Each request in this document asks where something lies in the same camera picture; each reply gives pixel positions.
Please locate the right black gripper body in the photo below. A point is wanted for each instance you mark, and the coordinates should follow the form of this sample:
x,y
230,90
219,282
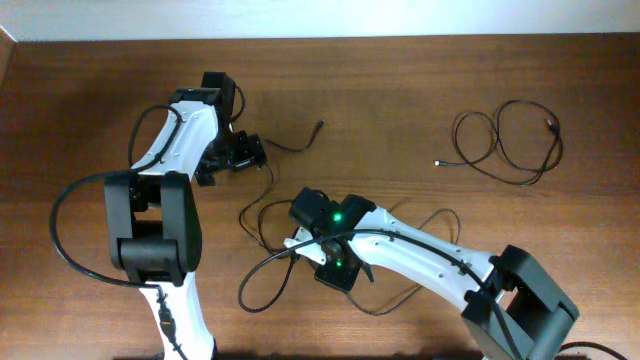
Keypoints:
x,y
341,275

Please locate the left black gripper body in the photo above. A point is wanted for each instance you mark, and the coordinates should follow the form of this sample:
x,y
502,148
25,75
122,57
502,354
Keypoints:
x,y
232,151

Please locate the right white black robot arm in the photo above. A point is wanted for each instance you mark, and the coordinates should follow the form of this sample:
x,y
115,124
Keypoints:
x,y
510,305

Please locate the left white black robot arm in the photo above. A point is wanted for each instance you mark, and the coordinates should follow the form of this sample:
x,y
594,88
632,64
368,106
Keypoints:
x,y
154,231

